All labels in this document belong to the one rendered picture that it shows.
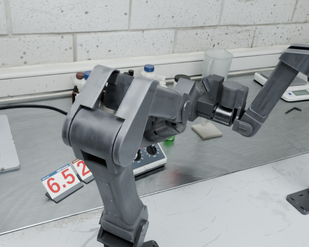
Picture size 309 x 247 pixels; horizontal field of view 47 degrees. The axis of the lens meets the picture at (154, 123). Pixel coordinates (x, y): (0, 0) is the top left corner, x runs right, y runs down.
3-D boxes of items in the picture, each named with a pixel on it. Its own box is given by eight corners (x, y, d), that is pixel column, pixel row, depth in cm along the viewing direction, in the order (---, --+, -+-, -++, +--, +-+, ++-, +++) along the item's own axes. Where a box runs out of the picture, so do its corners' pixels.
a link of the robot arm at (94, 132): (121, 209, 73) (91, 96, 49) (150, 221, 71) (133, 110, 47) (105, 235, 69) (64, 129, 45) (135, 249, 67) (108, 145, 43)
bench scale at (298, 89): (286, 103, 150) (290, 93, 148) (251, 79, 170) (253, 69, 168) (320, 99, 157) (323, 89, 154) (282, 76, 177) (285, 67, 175)
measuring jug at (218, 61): (218, 97, 148) (224, 64, 140) (190, 89, 153) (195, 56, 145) (231, 84, 162) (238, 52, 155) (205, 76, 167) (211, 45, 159)
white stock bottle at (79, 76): (85, 93, 140) (85, 70, 134) (90, 99, 135) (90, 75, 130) (71, 95, 137) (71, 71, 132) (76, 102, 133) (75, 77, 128)
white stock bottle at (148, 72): (144, 87, 150) (147, 61, 144) (157, 91, 147) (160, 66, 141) (136, 91, 145) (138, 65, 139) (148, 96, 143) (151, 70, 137)
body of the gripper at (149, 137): (126, 123, 83) (141, 116, 77) (161, 114, 88) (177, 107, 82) (134, 149, 82) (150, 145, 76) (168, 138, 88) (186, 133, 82)
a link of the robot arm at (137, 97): (158, 84, 75) (80, 58, 46) (197, 95, 72) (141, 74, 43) (142, 139, 76) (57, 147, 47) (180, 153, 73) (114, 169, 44)
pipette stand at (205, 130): (222, 135, 122) (230, 102, 115) (203, 139, 119) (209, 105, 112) (210, 124, 128) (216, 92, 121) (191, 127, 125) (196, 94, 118)
